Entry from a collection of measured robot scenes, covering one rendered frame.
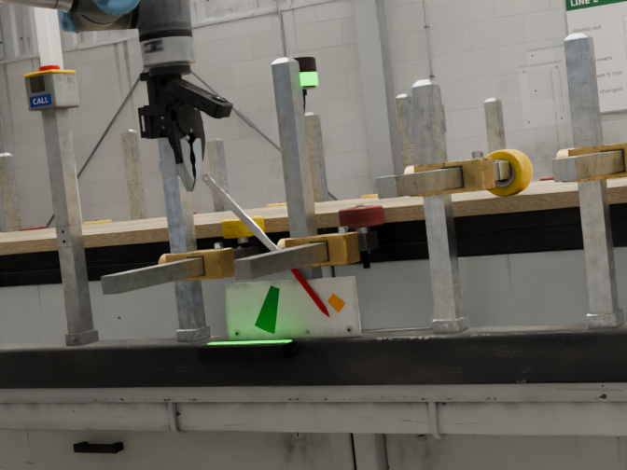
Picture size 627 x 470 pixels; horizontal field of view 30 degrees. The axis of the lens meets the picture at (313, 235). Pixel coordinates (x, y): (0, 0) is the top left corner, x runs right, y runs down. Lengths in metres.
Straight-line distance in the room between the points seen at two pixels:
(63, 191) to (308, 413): 0.63
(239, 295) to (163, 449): 0.59
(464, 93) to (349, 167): 1.20
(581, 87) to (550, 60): 7.52
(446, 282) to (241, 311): 0.39
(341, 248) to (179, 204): 0.33
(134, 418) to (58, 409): 0.19
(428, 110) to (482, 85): 7.62
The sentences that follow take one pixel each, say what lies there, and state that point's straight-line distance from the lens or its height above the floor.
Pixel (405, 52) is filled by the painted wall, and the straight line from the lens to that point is 9.74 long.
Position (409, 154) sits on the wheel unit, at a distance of 3.06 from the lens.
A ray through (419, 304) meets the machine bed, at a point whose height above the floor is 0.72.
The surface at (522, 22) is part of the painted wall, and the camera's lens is 9.38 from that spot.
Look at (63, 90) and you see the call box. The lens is 2.26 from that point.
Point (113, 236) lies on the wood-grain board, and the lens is 2.45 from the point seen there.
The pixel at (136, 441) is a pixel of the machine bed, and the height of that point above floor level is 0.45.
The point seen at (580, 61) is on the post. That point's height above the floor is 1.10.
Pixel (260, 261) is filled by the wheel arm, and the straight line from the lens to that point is 1.76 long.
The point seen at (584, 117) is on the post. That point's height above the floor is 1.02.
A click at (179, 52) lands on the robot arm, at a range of 1.98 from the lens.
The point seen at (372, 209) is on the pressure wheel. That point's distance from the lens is 2.06.
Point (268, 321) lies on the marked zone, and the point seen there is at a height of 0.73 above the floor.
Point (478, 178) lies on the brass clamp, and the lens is 1.82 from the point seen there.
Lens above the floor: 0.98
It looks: 3 degrees down
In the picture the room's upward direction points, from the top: 6 degrees counter-clockwise
